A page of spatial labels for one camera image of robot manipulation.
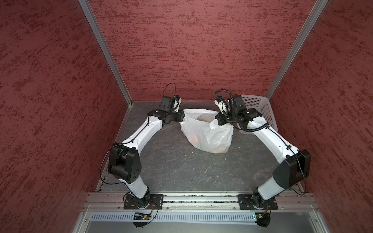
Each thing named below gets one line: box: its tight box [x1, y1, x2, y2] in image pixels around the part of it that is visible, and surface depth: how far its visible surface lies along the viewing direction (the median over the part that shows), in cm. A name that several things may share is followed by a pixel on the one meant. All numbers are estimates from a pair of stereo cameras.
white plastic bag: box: [179, 108, 234, 154], surface depth 87 cm
